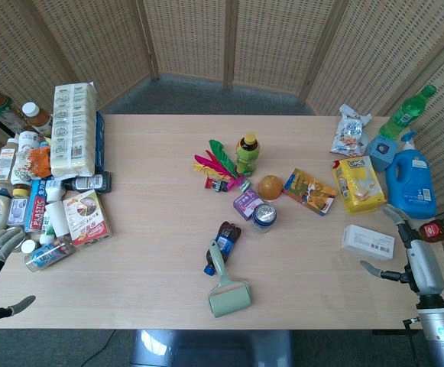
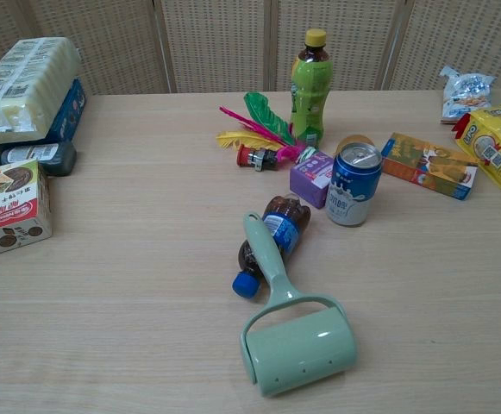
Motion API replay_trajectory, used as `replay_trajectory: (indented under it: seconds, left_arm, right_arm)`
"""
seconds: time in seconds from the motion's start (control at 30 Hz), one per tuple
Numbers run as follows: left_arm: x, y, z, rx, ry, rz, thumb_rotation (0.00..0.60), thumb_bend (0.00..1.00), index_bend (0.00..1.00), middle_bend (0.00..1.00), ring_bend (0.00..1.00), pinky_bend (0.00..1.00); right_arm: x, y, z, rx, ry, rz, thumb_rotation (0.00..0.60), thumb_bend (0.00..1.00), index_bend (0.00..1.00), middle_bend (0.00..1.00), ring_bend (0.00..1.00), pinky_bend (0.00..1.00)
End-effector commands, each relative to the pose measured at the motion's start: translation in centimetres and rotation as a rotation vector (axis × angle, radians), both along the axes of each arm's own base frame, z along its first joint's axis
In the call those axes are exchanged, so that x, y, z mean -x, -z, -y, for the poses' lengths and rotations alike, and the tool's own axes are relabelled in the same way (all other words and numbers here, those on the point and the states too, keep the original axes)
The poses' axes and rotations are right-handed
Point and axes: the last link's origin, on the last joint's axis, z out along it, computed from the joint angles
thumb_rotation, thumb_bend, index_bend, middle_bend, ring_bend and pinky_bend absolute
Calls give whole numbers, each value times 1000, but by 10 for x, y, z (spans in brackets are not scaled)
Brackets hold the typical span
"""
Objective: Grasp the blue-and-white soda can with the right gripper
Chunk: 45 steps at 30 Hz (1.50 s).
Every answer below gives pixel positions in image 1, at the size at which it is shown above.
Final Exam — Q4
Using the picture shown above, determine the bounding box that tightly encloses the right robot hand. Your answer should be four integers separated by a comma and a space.
360, 204, 444, 297

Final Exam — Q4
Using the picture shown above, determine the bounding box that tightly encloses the blue and white can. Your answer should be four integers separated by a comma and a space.
251, 203, 278, 232

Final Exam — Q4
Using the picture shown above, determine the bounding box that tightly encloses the purple small box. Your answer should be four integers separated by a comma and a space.
232, 190, 265, 220

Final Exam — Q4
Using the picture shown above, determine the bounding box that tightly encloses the brown tea bottle red label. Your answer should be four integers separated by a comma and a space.
418, 215, 444, 243

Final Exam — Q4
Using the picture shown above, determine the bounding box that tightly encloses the clear bottle blue label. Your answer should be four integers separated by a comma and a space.
24, 235, 74, 272

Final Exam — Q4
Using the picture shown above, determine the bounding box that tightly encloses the small purple label jar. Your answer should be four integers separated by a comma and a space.
6, 186, 31, 226

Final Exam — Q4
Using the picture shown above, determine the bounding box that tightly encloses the white cardboard box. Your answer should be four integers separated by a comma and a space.
340, 224, 396, 262

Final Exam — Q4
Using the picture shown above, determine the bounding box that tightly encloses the green white tube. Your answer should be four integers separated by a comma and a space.
39, 213, 56, 245

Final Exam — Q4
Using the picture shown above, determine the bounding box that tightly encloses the plastic wrap box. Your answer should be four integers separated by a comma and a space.
24, 180, 50, 233

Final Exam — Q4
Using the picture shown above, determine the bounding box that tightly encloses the blue detergent bottle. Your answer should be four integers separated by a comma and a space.
385, 131, 438, 220

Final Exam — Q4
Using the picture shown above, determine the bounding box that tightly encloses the white cylindrical bottle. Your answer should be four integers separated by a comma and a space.
48, 200, 71, 238

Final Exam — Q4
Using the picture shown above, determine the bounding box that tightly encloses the beige bottle barcode label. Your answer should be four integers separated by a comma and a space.
0, 138, 20, 186

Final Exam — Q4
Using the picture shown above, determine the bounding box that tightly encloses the yellow snack bag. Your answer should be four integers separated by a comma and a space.
332, 155, 387, 216

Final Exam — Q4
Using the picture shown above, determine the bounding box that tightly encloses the red white food box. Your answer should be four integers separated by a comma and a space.
61, 190, 113, 248

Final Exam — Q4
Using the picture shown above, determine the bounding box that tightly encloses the orange snack bag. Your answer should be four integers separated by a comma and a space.
20, 146, 53, 180

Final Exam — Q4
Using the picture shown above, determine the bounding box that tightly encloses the grey blue tissue box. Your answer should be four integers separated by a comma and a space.
365, 133, 400, 173

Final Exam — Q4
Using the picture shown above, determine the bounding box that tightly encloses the white cup noodle tub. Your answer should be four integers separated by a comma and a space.
18, 130, 42, 153

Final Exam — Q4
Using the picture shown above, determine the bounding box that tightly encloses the dark sauce bottle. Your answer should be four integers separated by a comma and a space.
63, 171, 112, 194

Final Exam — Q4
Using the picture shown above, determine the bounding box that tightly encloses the orange yellow snack box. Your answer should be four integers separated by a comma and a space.
283, 167, 338, 217

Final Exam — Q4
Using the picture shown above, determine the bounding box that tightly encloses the green soda bottle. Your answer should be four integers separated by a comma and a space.
378, 84, 437, 140

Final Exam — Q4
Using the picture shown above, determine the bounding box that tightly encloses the white nut snack bag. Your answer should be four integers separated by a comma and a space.
329, 104, 374, 157

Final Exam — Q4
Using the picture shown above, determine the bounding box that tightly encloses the brown drink bottle white cap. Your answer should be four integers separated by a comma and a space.
21, 102, 53, 138

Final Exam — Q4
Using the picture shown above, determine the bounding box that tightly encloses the tea bottle white cap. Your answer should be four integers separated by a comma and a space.
0, 86, 29, 135

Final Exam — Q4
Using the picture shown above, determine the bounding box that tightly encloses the white tissue pack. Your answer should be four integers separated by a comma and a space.
50, 80, 99, 178

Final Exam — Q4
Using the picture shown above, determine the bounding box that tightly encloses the orange round fruit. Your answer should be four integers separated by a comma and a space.
258, 174, 284, 202

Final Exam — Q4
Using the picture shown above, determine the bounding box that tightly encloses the green lint roller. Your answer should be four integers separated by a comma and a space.
207, 239, 252, 319

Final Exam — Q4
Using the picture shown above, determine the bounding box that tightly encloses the cola bottle blue label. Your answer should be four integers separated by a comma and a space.
203, 221, 243, 277

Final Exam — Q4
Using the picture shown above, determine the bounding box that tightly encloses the green tea bottle yellow cap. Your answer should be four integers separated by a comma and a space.
235, 132, 263, 177

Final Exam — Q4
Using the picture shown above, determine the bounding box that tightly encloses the colourful feather shuttlecock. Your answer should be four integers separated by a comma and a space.
193, 139, 245, 193

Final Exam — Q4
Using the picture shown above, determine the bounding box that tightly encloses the bamboo folding screen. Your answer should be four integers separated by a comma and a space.
0, 0, 444, 295

